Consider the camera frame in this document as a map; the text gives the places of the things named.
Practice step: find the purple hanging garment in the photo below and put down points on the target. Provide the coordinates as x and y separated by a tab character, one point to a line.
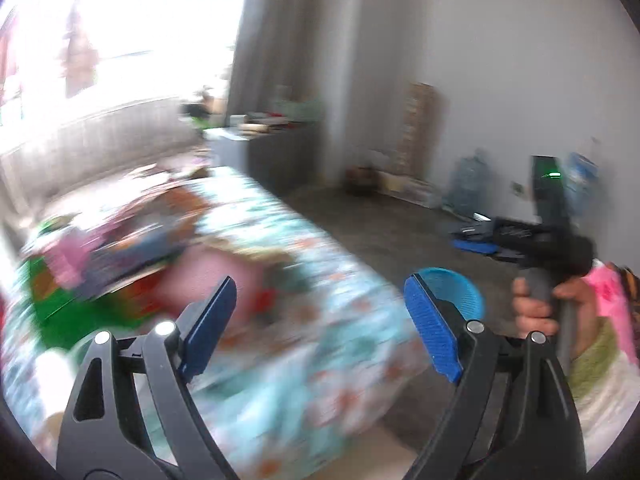
7	60

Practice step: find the green white boxes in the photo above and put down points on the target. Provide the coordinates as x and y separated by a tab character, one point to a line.
300	107

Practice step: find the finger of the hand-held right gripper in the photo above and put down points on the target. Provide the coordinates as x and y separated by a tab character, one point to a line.
475	247
515	237

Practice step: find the dark brown box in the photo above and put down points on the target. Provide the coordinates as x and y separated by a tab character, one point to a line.
360	177

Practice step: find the blue plastic basket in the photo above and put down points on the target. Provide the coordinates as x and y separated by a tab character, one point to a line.
460	295

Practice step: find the large clear water jug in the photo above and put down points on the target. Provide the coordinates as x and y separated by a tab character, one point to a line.
467	180

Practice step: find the tall printed cardboard panel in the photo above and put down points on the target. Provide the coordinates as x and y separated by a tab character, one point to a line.
415	125

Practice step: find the beige hanging vest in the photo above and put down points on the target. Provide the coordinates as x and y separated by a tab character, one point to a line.
80	60

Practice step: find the grey curtain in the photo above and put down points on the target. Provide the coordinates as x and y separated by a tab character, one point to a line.
300	35

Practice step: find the pile of colourful clothes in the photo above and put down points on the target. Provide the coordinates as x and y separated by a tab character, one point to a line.
125	255

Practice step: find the white storage box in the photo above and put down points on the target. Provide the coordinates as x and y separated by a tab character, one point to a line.
227	150

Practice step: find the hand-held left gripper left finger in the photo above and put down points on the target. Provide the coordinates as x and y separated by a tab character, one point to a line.
210	330

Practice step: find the balcony railing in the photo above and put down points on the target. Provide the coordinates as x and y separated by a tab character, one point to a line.
100	135

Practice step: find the green black toy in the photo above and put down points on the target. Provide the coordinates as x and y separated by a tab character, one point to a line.
197	119

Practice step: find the wall socket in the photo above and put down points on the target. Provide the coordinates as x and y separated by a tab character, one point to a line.
517	188

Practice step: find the floral teal blanket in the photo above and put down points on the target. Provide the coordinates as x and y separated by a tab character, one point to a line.
325	350

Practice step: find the low cardboard carton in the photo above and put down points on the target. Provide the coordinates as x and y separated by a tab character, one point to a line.
405	187

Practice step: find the grey cabinet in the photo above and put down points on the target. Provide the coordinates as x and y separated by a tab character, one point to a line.
285	160

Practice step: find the person's right hand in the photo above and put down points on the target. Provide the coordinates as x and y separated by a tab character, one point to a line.
530	310

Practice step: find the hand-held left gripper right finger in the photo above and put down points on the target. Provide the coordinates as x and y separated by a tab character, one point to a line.
430	330

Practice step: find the blue white plastic bag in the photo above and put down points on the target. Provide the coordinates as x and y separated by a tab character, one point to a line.
582	180

